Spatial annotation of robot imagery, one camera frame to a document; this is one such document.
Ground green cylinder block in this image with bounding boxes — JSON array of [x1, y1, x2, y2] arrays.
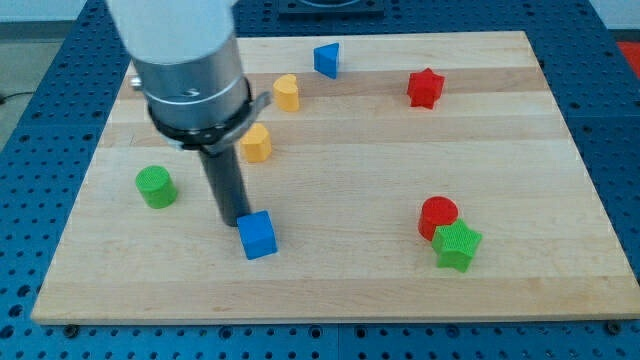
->
[[135, 165, 178, 209]]

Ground light wooden board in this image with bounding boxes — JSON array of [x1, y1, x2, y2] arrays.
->
[[32, 31, 639, 325]]

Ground yellow pentagon block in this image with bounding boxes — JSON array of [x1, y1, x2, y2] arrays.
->
[[240, 123, 272, 163]]

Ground red star block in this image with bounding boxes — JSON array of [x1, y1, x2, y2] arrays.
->
[[406, 68, 445, 110]]

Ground black cable on floor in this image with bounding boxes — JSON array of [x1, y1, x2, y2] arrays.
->
[[0, 90, 34, 106]]

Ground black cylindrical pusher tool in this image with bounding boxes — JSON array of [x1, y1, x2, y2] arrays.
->
[[199, 147, 251, 227]]

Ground blue wedge block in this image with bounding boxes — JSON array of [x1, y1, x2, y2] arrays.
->
[[313, 43, 340, 79]]

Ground yellow heart block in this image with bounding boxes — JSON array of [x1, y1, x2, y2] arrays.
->
[[272, 74, 300, 112]]

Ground blue cube block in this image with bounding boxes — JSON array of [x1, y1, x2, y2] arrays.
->
[[237, 210, 278, 260]]

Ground red cylinder block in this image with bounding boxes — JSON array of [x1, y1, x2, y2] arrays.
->
[[418, 196, 459, 241]]

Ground green star block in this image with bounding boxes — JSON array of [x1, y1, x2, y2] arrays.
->
[[432, 219, 483, 273]]

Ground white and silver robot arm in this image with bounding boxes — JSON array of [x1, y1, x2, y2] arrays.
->
[[106, 0, 271, 153]]

